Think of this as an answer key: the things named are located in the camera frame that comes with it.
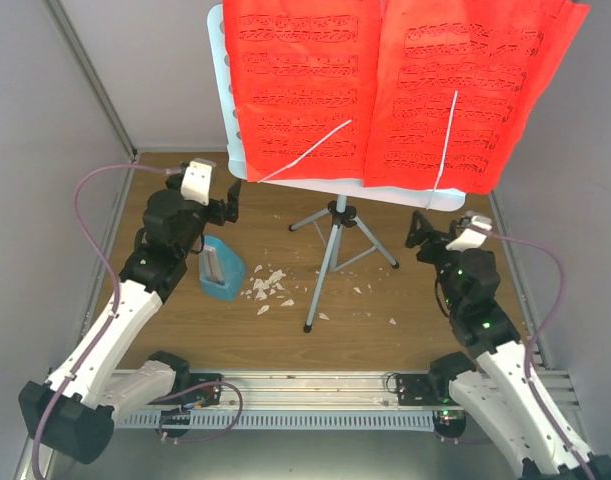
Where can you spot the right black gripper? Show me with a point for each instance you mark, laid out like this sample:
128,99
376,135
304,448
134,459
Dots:
425,233

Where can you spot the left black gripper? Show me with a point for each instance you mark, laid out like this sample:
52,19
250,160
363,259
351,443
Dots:
231,213

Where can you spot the blue metronome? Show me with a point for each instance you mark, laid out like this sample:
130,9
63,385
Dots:
221,270

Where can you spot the light blue music stand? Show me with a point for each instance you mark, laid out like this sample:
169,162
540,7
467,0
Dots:
446,200

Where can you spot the red sheet music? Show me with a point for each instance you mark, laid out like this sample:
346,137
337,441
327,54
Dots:
456,84
303,76

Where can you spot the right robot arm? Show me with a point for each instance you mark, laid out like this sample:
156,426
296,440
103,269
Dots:
492,378

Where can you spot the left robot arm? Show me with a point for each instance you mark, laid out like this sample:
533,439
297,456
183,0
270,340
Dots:
75,410

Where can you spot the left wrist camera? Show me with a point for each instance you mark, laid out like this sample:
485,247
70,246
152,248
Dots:
196,182

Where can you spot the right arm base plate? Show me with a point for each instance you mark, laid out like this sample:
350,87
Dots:
421,390

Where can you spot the aluminium front rail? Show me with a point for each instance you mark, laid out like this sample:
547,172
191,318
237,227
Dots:
310,390

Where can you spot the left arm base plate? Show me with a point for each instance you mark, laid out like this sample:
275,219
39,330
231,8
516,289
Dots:
178,412

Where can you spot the grey slotted cable duct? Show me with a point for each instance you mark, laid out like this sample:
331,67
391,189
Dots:
308,420

